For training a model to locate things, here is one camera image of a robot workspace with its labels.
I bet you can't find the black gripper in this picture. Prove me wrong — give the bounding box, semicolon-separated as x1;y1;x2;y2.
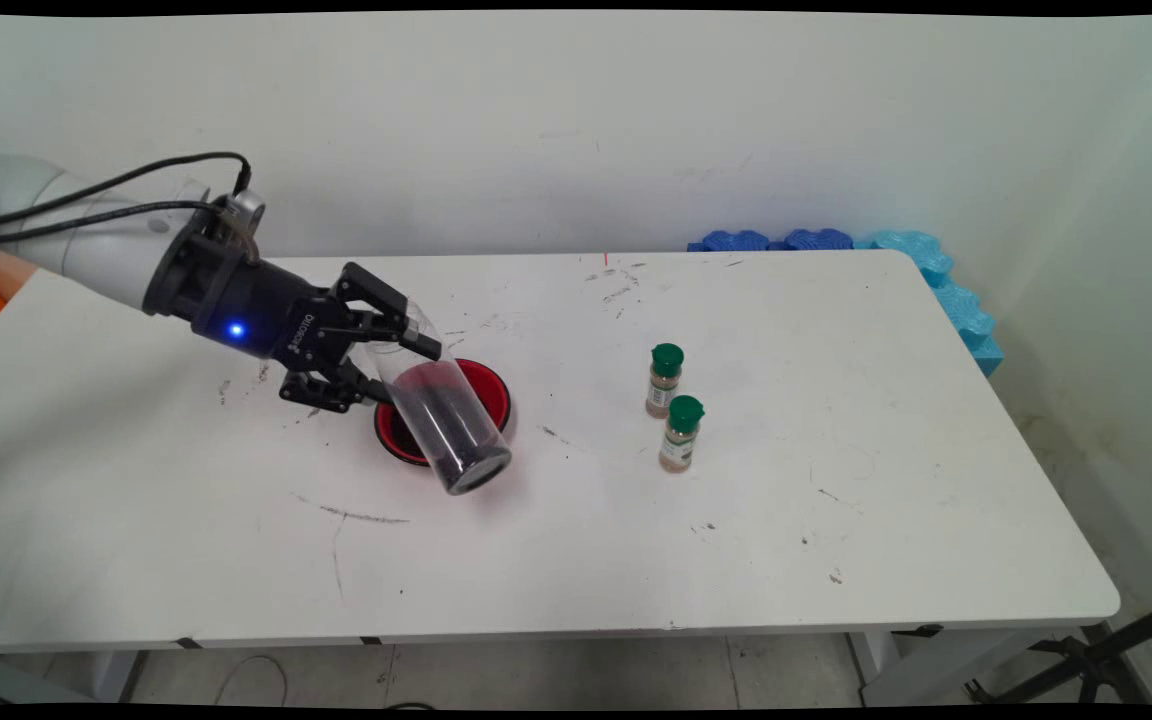
143;215;443;415

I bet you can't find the clear plastic jar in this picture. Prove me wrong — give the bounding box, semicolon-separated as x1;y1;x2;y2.
366;300;514;497

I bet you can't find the red bowl with black seeds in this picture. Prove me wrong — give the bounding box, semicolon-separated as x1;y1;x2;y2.
374;358;513;468

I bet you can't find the green-capped spice bottle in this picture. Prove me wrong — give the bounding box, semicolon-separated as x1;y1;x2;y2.
659;395;706;474
645;343;686;419

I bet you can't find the white table leg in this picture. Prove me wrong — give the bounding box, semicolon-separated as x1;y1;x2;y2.
848;630;1047;707
86;650;152;704

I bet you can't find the light blue foam mat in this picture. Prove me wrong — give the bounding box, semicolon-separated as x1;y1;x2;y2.
854;230;1005;378

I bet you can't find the black tripod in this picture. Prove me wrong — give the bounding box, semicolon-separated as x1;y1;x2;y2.
966;590;1152;706

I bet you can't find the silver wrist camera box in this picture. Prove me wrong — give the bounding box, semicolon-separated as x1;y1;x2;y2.
221;190;268;261

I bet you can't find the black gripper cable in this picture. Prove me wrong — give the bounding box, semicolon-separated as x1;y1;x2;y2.
0;200;237;247

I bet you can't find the black camera cable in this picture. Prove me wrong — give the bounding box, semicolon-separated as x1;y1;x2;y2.
0;151;253;229

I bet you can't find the grey floor cable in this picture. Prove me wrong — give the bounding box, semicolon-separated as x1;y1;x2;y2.
216;655;289;706

